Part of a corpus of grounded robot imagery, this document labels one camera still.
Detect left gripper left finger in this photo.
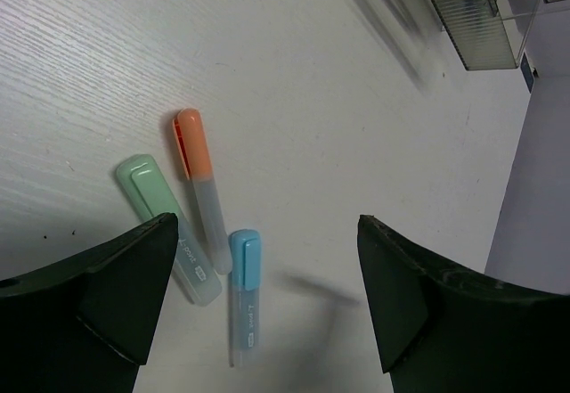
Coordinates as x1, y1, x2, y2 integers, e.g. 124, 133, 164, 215
1, 213, 178, 392

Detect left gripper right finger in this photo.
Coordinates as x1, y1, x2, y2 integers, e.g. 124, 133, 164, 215
358, 215, 569, 392

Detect green capped marker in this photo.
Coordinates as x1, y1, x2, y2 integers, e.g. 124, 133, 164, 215
115, 154, 222, 307

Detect blue capped marker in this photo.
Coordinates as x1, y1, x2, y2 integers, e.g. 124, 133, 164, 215
229, 229, 262, 368

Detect orange capped marker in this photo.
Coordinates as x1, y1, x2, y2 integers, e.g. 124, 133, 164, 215
172, 109, 232, 275

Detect clear acrylic drawer organizer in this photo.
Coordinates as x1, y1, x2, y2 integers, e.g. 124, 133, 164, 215
430, 0, 567, 71

